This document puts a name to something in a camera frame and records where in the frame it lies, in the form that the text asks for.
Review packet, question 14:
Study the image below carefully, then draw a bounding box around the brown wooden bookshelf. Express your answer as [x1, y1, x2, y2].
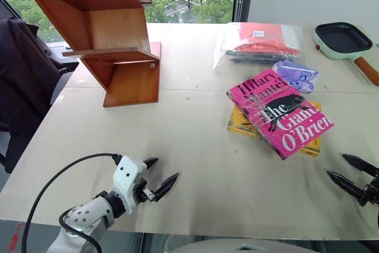
[2, 0, 162, 108]

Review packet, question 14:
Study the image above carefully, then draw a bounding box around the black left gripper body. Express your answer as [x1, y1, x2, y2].
[132, 177, 157, 207]

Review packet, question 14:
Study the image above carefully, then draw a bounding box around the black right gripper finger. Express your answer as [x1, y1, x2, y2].
[342, 153, 379, 177]
[326, 170, 367, 204]

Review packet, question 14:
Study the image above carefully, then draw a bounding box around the pink Hilary Mantel book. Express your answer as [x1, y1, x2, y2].
[226, 68, 336, 161]

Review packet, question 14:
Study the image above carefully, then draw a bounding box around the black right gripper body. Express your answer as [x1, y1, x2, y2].
[358, 167, 379, 207]

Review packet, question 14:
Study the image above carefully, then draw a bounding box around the yellow book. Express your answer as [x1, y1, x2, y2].
[226, 101, 323, 157]

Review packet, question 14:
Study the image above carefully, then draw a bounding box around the clear bag of red clothes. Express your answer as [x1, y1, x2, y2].
[212, 22, 304, 71]

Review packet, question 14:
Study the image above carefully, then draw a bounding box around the mint green electric frying pan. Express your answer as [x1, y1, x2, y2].
[311, 21, 379, 87]

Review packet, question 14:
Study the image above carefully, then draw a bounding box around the purple plastic packet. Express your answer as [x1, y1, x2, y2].
[272, 59, 321, 95]

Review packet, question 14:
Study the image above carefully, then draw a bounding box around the black chair with dark jacket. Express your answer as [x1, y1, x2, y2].
[0, 17, 80, 174]

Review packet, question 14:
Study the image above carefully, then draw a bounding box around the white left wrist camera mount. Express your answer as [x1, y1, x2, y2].
[113, 155, 148, 215]

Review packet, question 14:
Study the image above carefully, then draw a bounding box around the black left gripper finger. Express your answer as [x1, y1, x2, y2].
[143, 157, 159, 171]
[153, 172, 180, 203]

